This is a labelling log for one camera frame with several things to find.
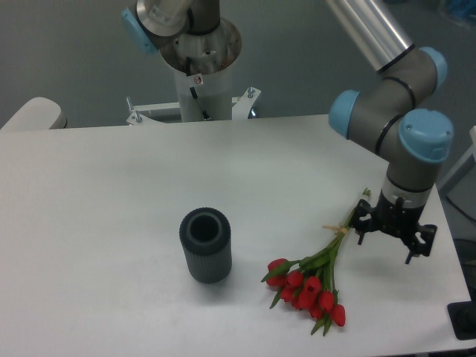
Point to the black box at table edge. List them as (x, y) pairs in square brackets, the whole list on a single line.
[(462, 316)]

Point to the white pedestal base frame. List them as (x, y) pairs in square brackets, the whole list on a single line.
[(241, 108)]

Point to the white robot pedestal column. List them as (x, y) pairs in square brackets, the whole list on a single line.
[(204, 97)]

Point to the red tulip bouquet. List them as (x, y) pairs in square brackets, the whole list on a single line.
[(308, 284)]

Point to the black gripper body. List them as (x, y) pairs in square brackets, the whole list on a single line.
[(396, 220)]

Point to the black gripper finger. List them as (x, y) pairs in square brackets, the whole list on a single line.
[(362, 219), (419, 241)]

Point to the beige chair armrest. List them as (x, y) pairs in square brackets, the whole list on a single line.
[(39, 113)]

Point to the dark grey ribbed vase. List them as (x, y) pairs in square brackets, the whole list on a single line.
[(205, 236)]

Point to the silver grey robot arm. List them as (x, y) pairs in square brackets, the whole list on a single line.
[(200, 46)]

